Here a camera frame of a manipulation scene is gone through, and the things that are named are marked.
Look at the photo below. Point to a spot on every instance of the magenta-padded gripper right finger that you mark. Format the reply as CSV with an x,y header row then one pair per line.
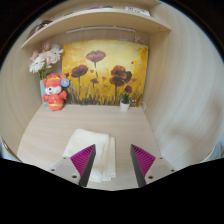
x,y
156,168

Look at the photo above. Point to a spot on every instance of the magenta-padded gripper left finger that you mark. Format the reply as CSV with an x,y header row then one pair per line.
x,y
68,168

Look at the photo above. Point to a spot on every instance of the cream white towel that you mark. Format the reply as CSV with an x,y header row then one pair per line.
x,y
93,146

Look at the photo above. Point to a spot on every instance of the small plant in white pot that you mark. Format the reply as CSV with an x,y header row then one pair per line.
x,y
125,105

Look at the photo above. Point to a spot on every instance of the red plush mouse toy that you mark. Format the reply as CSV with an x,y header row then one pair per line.
x,y
55,96

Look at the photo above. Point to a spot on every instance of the teal ceramic vase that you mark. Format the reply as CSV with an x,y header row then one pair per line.
x,y
43,93

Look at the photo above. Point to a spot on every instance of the pink and white flower bouquet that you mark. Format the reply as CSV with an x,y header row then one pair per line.
x,y
45,58

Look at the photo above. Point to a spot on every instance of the yellow poppy flower painting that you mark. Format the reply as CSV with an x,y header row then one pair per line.
x,y
106,60

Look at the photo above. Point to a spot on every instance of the white light bar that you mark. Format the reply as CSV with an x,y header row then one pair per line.
x,y
100,29

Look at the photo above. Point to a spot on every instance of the light wooden wall shelf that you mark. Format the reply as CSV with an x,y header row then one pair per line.
x,y
100,18

